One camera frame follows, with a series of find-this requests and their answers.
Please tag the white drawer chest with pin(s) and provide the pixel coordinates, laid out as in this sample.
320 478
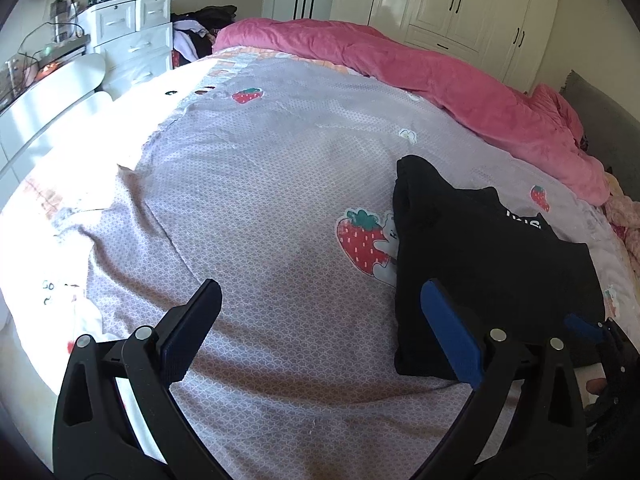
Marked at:
132 45

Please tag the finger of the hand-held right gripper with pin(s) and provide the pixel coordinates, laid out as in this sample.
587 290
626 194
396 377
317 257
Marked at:
580 326

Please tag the clear water bottle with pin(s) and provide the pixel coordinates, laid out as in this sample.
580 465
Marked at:
62 17

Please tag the cluttered glass desk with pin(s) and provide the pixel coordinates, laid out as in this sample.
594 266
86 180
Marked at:
30 67

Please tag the pile of dark clothes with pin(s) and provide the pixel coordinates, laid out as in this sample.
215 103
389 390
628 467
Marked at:
200 35

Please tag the person's right hand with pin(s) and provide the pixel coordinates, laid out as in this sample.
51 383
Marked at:
596 386

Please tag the black sweater with orange cuffs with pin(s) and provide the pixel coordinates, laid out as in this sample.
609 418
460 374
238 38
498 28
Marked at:
475 240

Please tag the pink fuzzy cloth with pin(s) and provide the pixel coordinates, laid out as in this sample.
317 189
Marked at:
625 220

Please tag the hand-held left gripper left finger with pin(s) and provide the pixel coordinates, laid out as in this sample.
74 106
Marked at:
192 332

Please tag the strawberry print bed sheet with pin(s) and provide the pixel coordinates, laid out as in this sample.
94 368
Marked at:
250 185

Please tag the pink duvet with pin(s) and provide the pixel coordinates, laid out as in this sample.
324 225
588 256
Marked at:
450 80

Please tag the white wardrobe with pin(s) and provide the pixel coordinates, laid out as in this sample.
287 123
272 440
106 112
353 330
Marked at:
450 5

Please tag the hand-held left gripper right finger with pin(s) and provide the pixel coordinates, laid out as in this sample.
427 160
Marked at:
450 332

